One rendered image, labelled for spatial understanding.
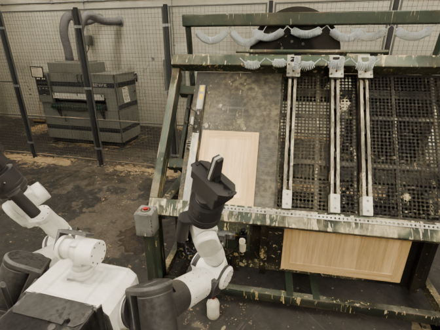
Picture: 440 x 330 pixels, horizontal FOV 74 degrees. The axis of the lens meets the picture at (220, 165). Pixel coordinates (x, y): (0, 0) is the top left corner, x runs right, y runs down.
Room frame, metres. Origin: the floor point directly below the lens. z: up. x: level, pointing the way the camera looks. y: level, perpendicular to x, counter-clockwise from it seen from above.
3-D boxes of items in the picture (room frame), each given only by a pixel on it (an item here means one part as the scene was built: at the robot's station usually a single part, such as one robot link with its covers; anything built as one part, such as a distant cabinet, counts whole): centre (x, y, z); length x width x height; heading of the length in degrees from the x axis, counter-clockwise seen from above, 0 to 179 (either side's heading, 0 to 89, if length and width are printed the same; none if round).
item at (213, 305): (1.65, 0.05, 0.10); 0.10 x 0.10 x 0.20
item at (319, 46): (2.76, -0.65, 1.85); 0.80 x 0.06 x 0.80; 80
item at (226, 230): (1.67, 0.05, 0.69); 0.50 x 0.14 x 0.24; 80
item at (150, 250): (1.68, 0.49, 0.38); 0.06 x 0.06 x 0.75; 80
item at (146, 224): (1.68, 0.49, 0.84); 0.12 x 0.12 x 0.18; 80
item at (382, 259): (1.82, -0.94, 0.52); 0.90 x 0.02 x 0.55; 80
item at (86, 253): (0.62, 0.36, 1.44); 0.10 x 0.07 x 0.09; 76
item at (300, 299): (2.33, -0.68, 0.41); 2.20 x 1.38 x 0.83; 80
